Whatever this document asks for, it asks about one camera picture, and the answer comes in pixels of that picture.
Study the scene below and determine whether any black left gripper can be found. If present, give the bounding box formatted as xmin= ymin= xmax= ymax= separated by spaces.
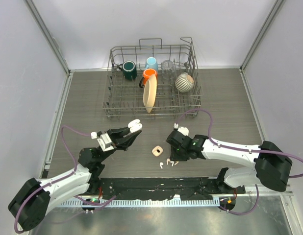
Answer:
xmin=97 ymin=124 xmax=140 ymax=163

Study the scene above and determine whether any white earbud charging case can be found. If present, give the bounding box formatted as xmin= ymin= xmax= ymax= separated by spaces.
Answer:
xmin=127 ymin=119 xmax=143 ymax=133

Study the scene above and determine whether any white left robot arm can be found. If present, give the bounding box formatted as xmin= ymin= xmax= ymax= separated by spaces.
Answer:
xmin=8 ymin=119 xmax=143 ymax=234

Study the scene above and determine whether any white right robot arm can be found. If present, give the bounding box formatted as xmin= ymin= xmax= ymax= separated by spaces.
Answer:
xmin=166 ymin=129 xmax=292 ymax=193

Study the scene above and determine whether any pink earbud charging case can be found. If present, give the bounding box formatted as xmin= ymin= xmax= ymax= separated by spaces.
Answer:
xmin=151 ymin=145 xmax=163 ymax=157

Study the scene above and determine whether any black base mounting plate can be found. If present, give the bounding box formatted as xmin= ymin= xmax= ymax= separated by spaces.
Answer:
xmin=95 ymin=177 xmax=246 ymax=201

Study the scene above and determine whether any beige plate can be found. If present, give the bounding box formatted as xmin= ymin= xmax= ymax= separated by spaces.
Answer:
xmin=143 ymin=75 xmax=157 ymax=113

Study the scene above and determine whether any dark green mug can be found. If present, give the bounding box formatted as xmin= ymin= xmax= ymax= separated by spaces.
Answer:
xmin=118 ymin=61 xmax=137 ymax=81

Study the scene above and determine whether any orange mug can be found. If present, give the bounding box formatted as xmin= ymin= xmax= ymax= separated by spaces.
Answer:
xmin=139 ymin=69 xmax=158 ymax=88

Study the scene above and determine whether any striped ceramic bowl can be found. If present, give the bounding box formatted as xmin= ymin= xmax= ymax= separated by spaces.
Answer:
xmin=175 ymin=72 xmax=195 ymax=93

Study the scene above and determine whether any clear glass cup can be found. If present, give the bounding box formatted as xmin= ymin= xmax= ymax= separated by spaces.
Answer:
xmin=161 ymin=60 xmax=176 ymax=80

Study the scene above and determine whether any light blue mug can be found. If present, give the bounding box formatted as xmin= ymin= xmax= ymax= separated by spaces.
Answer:
xmin=145 ymin=57 xmax=158 ymax=72

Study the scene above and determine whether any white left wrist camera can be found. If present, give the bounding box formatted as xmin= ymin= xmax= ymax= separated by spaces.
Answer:
xmin=97 ymin=132 xmax=116 ymax=152

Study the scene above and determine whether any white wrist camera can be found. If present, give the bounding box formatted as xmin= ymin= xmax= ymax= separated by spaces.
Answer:
xmin=174 ymin=123 xmax=189 ymax=136
xmin=97 ymin=132 xmax=116 ymax=152

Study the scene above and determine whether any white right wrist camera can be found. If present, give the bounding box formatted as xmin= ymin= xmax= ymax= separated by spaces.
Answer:
xmin=174 ymin=123 xmax=189 ymax=136

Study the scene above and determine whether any white slotted cable duct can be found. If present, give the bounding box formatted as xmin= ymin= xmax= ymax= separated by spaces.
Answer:
xmin=58 ymin=197 xmax=220 ymax=208

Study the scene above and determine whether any grey wire dish rack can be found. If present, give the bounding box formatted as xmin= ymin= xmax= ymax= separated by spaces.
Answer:
xmin=102 ymin=37 xmax=202 ymax=118

